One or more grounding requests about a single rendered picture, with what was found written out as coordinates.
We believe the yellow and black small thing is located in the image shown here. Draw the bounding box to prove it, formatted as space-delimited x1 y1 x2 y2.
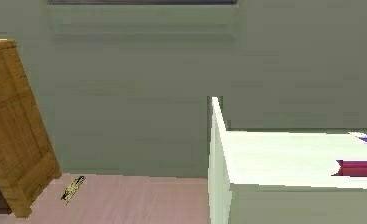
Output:
60 175 87 205

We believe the brown wooden cupboard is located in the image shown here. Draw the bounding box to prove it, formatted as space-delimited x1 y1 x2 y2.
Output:
0 37 63 218

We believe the dark red book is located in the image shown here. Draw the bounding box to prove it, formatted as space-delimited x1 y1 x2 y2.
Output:
332 159 367 178

